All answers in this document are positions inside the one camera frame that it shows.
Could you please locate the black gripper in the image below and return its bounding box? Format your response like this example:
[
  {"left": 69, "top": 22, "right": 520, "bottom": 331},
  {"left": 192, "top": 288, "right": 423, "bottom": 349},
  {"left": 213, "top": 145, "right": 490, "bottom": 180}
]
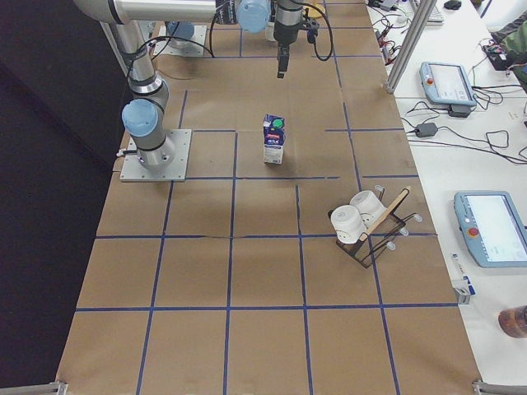
[{"left": 274, "top": 0, "right": 297, "bottom": 79}]

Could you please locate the front white cup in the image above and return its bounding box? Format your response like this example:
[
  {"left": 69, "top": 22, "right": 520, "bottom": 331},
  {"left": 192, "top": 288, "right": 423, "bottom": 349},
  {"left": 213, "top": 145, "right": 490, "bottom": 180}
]
[{"left": 330, "top": 205, "right": 366, "bottom": 244}]

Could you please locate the blue white milk carton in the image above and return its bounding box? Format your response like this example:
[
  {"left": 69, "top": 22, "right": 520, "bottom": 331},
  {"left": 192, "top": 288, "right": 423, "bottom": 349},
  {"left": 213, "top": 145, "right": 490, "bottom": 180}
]
[{"left": 263, "top": 114, "right": 286, "bottom": 165}]

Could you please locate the small blue white box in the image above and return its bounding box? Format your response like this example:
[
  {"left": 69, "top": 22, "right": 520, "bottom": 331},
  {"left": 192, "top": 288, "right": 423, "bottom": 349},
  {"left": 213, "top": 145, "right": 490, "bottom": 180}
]
[{"left": 450, "top": 253, "right": 476, "bottom": 305}]

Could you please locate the far teach pendant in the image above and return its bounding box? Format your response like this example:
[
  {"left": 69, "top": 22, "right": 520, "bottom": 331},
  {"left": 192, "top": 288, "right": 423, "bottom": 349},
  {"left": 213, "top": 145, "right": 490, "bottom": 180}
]
[{"left": 419, "top": 62, "right": 477, "bottom": 107}]

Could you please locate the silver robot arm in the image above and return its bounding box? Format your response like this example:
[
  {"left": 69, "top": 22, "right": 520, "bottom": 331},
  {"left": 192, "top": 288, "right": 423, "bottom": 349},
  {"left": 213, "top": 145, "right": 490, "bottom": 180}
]
[{"left": 76, "top": 1, "right": 303, "bottom": 171}]

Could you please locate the black power adapter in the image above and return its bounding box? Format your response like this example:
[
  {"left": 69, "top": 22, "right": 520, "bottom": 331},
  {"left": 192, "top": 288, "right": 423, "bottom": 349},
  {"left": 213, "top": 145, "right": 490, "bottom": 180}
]
[{"left": 414, "top": 123, "right": 438, "bottom": 138}]

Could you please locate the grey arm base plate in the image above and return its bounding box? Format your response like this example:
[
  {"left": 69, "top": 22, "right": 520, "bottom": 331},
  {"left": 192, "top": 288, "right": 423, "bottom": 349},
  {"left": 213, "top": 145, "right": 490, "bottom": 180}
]
[{"left": 119, "top": 129, "right": 192, "bottom": 182}]

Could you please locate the white cup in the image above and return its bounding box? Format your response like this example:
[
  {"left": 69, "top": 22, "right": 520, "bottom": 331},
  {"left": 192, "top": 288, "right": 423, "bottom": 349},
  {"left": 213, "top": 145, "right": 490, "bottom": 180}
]
[
  {"left": 350, "top": 190, "right": 386, "bottom": 228},
  {"left": 330, "top": 205, "right": 366, "bottom": 244}
]

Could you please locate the aluminium frame post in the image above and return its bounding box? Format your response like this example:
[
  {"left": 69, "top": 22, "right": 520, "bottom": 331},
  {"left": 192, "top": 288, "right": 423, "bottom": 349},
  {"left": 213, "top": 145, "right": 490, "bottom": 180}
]
[{"left": 385, "top": 0, "right": 436, "bottom": 94}]

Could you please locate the brown glass jar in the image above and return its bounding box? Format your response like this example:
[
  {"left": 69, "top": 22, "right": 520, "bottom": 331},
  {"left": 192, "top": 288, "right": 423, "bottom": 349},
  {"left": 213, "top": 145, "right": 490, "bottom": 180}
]
[{"left": 498, "top": 305, "right": 527, "bottom": 338}]

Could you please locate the teach pendant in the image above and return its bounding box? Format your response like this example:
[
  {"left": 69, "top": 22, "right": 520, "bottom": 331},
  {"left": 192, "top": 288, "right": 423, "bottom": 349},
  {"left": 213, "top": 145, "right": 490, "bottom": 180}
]
[
  {"left": 419, "top": 62, "right": 477, "bottom": 107},
  {"left": 454, "top": 190, "right": 526, "bottom": 268}
]

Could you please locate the black wire cup rack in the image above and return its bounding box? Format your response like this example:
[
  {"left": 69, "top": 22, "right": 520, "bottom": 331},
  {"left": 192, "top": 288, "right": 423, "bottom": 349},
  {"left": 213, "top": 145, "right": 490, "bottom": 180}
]
[{"left": 328, "top": 185, "right": 422, "bottom": 268}]

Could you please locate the near teach pendant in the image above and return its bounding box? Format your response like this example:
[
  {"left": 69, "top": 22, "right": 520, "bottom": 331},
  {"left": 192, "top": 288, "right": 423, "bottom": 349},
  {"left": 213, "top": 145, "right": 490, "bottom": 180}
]
[{"left": 454, "top": 190, "right": 526, "bottom": 268}]

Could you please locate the rear white cup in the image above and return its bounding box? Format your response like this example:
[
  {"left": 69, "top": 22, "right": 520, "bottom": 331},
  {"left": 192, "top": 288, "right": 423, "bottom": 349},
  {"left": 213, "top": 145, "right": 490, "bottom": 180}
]
[{"left": 350, "top": 190, "right": 386, "bottom": 228}]

